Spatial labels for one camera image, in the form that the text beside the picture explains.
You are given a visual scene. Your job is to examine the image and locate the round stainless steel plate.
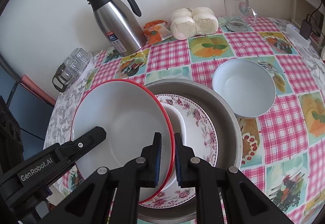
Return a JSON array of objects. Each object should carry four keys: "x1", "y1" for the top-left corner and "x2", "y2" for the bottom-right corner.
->
[{"x1": 138, "y1": 78, "x2": 242, "y2": 223}]

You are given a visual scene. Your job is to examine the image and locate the pink floral round plate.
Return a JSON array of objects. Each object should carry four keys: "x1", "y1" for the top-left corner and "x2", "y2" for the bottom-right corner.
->
[{"x1": 141, "y1": 94, "x2": 218, "y2": 209}]

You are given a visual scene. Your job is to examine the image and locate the red rimmed patterned bowl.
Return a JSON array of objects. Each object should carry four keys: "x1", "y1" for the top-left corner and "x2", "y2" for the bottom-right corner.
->
[{"x1": 70, "y1": 80, "x2": 175, "y2": 203}]

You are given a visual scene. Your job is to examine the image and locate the light blue bowl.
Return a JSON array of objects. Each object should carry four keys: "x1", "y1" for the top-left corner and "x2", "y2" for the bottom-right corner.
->
[{"x1": 212, "y1": 59, "x2": 276, "y2": 118}]

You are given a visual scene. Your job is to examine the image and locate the plain white bowl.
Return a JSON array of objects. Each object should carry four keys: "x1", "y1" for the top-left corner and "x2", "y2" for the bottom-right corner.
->
[{"x1": 162, "y1": 103, "x2": 187, "y2": 145}]

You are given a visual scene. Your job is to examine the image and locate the dark blue refrigerator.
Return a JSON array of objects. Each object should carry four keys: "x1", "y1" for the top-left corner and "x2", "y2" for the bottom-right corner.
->
[{"x1": 1, "y1": 59, "x2": 55, "y2": 159}]

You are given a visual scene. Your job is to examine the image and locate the checkered fruit pattern tablecloth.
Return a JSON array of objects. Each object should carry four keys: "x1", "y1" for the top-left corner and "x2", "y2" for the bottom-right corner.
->
[{"x1": 45, "y1": 17, "x2": 324, "y2": 223}]

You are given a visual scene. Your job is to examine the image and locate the stainless steel thermos jug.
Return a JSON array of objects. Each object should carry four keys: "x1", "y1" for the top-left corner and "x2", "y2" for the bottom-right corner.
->
[{"x1": 87, "y1": 0, "x2": 147, "y2": 57}]

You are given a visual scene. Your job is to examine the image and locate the orange snack packet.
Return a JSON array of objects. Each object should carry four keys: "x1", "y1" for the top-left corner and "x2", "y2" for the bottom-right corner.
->
[{"x1": 143, "y1": 19, "x2": 172, "y2": 45}]

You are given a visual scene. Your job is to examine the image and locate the bag of white buns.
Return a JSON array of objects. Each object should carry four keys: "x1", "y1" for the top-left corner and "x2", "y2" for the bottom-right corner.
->
[{"x1": 170, "y1": 7, "x2": 219, "y2": 40}]

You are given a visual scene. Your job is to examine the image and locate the white power strip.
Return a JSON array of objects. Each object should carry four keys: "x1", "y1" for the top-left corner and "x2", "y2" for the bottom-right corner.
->
[{"x1": 285, "y1": 23, "x2": 311, "y2": 48}]

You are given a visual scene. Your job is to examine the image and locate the clear glass mug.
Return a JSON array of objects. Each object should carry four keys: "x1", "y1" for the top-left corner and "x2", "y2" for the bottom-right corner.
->
[{"x1": 224, "y1": 0, "x2": 258, "y2": 32}]

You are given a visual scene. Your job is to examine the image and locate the black power adapter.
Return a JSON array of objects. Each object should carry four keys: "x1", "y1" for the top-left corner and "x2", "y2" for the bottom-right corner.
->
[{"x1": 300, "y1": 19, "x2": 312, "y2": 40}]

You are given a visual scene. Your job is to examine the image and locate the glass teapot black handle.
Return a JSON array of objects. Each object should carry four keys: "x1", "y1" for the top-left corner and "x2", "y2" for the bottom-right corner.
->
[{"x1": 52, "y1": 63, "x2": 76, "y2": 93}]

